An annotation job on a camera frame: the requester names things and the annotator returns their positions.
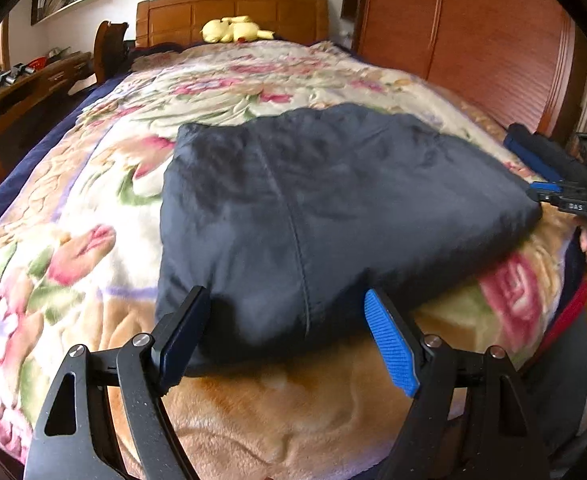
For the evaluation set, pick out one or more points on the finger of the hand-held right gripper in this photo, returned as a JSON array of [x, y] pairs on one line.
[[528, 157], [546, 192]]

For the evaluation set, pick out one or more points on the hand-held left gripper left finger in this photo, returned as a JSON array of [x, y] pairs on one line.
[[183, 345]]

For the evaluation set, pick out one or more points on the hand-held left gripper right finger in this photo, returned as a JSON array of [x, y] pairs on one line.
[[393, 345]]

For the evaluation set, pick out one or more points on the dark navy jacket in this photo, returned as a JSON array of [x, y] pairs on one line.
[[323, 200]]

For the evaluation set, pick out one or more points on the person's red garment hem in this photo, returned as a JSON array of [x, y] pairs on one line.
[[566, 315]]

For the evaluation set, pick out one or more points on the wooden wardrobe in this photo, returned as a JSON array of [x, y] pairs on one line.
[[473, 35]]

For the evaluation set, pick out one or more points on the floral blanket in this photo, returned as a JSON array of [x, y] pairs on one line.
[[98, 200]]

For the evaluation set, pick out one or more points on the person's grey pants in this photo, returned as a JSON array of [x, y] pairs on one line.
[[558, 385]]

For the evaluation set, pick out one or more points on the navy bed sheet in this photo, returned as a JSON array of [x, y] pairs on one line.
[[23, 170]]

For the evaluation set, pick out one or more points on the wooden bed headboard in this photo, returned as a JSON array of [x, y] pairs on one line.
[[273, 15]]

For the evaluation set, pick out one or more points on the dark pillow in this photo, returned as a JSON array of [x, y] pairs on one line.
[[153, 51]]

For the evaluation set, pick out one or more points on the wooden desk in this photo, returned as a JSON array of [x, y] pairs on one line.
[[48, 72]]

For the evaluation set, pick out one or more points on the wooden chair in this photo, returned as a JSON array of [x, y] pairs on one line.
[[105, 50]]

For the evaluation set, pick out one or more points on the yellow plush toy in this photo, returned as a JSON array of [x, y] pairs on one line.
[[223, 30]]

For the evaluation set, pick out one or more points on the red basket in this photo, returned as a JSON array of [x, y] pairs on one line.
[[36, 63]]

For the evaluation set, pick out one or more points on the black metal tool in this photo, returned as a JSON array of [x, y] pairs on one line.
[[8, 77]]

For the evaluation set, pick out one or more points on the wooden window frame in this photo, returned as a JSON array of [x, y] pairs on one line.
[[2, 45]]

